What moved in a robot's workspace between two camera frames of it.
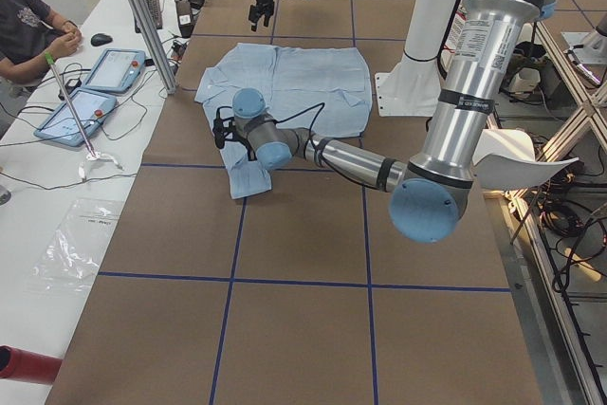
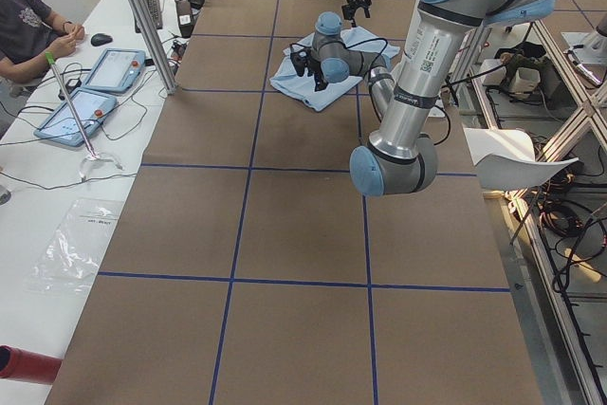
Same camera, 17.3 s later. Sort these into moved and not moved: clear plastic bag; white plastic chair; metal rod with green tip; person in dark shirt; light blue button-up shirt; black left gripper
Moved: black left gripper; light blue button-up shirt
Not moved: clear plastic bag; person in dark shirt; metal rod with green tip; white plastic chair
